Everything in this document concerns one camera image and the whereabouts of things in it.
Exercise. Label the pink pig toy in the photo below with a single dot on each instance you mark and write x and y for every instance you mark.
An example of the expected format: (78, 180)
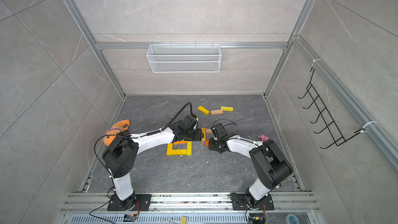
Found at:
(263, 137)

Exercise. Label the orange plush toy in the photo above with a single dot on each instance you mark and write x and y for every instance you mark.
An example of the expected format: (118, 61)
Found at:
(115, 131)

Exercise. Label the white wire mesh basket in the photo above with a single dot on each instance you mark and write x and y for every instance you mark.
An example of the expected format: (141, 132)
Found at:
(189, 58)

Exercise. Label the yellow block top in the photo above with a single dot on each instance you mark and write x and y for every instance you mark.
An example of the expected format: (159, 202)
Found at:
(203, 110)

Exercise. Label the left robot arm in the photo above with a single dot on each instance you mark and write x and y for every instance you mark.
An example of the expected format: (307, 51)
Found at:
(122, 149)

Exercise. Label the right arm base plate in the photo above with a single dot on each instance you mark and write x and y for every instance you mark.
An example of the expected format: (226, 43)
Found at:
(242, 202)

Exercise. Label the yellow-green block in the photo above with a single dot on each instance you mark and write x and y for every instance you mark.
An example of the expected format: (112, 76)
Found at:
(189, 148)
(227, 109)

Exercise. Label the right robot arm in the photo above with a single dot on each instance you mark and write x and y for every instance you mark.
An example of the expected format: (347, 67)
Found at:
(270, 163)

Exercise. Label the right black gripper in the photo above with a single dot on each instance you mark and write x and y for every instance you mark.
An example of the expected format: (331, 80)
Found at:
(212, 145)

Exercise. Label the orange-yellow block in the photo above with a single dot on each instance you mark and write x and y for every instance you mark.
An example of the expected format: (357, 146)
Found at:
(204, 134)

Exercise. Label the aluminium rail frame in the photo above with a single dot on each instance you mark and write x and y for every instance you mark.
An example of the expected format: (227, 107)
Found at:
(192, 208)

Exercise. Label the yellow block bottom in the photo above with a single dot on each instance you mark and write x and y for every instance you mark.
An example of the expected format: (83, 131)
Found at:
(170, 150)

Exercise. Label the tan block top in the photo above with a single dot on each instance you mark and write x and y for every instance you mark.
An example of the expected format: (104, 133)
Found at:
(217, 112)

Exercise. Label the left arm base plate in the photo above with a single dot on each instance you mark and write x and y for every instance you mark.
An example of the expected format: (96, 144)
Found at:
(133, 203)

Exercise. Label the yellow block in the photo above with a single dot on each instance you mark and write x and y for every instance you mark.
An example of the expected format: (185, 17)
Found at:
(203, 110)
(170, 150)
(179, 152)

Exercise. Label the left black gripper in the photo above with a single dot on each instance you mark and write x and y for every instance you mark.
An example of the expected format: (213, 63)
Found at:
(199, 135)

